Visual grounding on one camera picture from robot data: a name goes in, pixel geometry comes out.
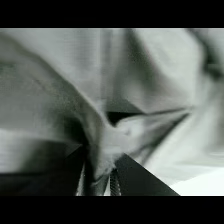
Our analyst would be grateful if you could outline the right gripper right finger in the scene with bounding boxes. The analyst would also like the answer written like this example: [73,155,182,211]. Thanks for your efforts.
[114,153,181,197]

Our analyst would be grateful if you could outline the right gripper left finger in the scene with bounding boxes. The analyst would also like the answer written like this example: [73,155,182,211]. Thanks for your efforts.
[23,143,89,197]

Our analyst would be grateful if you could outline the grey garment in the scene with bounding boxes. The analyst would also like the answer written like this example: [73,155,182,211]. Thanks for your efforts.
[0,28,224,197]

